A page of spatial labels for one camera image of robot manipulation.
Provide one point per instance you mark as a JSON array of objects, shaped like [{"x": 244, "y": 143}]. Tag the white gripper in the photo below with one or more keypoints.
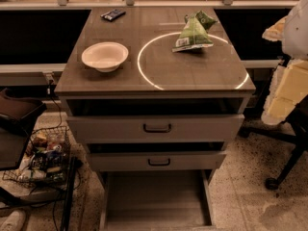
[{"x": 296, "y": 33}]

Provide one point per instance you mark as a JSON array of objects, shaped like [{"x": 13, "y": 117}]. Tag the green jalapeno chip bag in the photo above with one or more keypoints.
[{"x": 195, "y": 33}]

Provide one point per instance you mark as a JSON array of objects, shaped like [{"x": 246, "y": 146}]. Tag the top grey drawer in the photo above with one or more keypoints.
[{"x": 154, "y": 128}]

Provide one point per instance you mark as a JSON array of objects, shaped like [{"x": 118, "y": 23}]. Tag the grey drawer cabinet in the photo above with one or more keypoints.
[{"x": 154, "y": 80}]

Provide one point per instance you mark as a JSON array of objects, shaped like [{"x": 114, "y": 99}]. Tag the open bottom drawer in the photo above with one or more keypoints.
[{"x": 176, "y": 200}]

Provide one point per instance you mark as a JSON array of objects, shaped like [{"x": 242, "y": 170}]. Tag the dark blue snack packet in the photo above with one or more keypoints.
[{"x": 112, "y": 15}]

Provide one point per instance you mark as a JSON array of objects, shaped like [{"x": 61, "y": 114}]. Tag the white paper bowl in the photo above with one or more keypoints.
[{"x": 105, "y": 56}]

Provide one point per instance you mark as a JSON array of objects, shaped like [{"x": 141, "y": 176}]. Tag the dark brown chair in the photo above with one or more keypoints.
[{"x": 18, "y": 116}]

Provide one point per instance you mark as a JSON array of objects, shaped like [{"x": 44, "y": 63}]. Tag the white shoe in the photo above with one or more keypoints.
[{"x": 14, "y": 222}]

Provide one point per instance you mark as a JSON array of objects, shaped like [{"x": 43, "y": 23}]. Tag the wire basket of snacks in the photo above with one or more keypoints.
[{"x": 46, "y": 159}]

